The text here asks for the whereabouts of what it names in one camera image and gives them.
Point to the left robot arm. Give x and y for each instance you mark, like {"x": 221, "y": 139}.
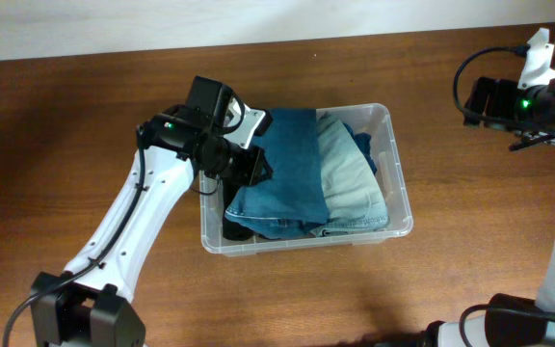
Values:
{"x": 210, "y": 134}

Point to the clear plastic storage bin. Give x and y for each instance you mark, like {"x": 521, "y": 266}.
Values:
{"x": 373, "y": 119}

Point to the large black taped cloth bundle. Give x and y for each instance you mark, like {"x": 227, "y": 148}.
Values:
{"x": 231, "y": 230}

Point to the dark blue jeans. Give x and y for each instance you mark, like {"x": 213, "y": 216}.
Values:
{"x": 291, "y": 203}

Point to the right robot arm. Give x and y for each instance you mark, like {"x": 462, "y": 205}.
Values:
{"x": 526, "y": 108}

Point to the light grey jeans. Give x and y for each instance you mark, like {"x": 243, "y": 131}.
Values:
{"x": 352, "y": 193}

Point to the blue taped cloth bundle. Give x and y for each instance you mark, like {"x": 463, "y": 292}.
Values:
{"x": 363, "y": 142}

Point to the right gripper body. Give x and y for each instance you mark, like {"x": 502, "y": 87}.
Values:
{"x": 504, "y": 101}

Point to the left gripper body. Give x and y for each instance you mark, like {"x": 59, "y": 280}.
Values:
{"x": 250, "y": 168}

